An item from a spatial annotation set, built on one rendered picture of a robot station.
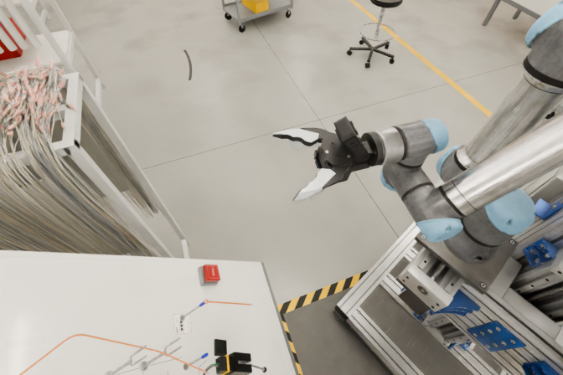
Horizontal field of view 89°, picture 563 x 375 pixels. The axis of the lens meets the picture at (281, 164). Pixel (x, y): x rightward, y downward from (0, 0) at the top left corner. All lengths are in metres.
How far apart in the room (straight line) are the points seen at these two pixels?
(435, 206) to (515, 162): 0.15
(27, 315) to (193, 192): 1.83
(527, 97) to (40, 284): 1.07
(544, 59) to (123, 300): 1.01
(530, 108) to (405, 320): 1.42
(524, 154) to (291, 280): 1.68
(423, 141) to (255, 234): 1.73
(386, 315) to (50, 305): 1.59
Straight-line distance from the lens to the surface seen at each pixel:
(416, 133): 0.64
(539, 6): 4.87
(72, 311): 0.80
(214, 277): 0.97
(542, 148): 0.65
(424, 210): 0.67
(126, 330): 0.83
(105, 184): 1.06
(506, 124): 0.82
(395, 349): 1.90
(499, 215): 0.89
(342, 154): 0.56
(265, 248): 2.16
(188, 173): 2.60
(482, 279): 1.05
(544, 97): 0.78
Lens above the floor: 2.01
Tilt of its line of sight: 53 degrees down
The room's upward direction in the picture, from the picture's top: straight up
